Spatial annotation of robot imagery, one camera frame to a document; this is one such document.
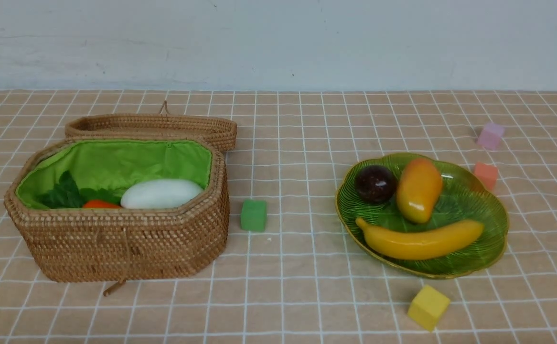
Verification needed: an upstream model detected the orange yellow plastic mango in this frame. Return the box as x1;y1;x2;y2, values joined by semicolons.
396;157;444;224

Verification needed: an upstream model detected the white plastic radish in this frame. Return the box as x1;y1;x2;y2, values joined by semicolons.
120;179;204;209

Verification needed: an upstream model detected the yellow foam cube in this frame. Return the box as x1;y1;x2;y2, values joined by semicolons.
407;284;451;332

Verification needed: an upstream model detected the yellow plastic banana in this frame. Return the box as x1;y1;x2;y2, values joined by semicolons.
355;217;484;260

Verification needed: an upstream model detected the orange foam cube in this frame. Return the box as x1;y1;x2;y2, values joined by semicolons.
473;162;499;191

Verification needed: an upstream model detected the green glass leaf plate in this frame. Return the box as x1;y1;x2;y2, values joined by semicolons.
335;152;510;280

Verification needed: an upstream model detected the green foam cube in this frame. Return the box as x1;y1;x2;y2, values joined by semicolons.
240;199;267;233

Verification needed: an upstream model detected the pink foam cube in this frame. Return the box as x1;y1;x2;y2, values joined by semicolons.
476;122;505;151

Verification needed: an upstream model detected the woven wicker basket green lining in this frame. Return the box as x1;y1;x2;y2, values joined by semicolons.
4;136;230;297

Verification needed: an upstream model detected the woven wicker basket lid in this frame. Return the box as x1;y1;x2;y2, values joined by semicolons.
64;101;237;152

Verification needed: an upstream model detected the dark purple mangosteen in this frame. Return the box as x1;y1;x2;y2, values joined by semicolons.
353;165;398;204

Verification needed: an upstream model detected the orange plastic carrot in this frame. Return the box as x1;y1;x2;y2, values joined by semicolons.
36;171;121;209

